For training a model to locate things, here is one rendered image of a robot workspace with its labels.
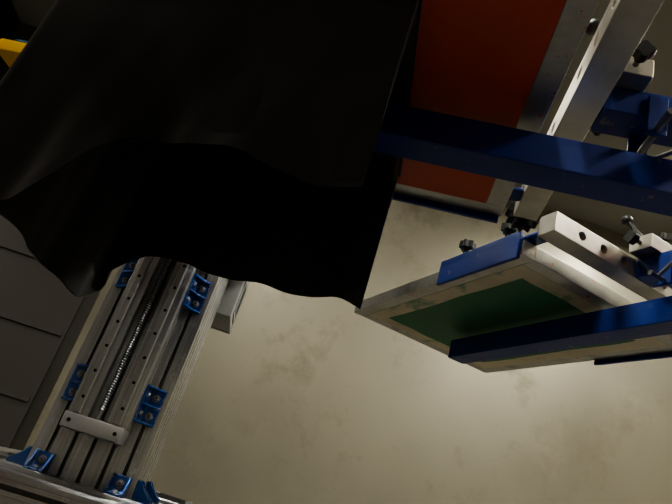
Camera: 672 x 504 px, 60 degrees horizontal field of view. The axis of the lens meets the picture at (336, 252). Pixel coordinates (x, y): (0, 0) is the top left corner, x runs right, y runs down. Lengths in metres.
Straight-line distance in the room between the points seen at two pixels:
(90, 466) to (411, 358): 3.23
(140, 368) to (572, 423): 3.89
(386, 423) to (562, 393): 1.41
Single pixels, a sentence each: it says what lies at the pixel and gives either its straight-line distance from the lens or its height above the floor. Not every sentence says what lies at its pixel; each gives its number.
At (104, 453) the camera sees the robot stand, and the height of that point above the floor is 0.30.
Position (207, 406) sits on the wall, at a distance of 4.20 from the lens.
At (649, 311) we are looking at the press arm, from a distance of 1.45.
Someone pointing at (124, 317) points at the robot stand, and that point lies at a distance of 1.48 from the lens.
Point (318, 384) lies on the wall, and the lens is 4.26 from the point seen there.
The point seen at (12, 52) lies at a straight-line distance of 1.34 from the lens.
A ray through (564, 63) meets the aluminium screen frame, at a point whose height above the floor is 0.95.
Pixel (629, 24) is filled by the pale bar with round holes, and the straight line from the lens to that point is 0.92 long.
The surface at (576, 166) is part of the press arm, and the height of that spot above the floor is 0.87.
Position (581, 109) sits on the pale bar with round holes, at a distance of 1.04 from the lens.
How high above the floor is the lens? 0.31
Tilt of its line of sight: 24 degrees up
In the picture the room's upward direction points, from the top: 18 degrees clockwise
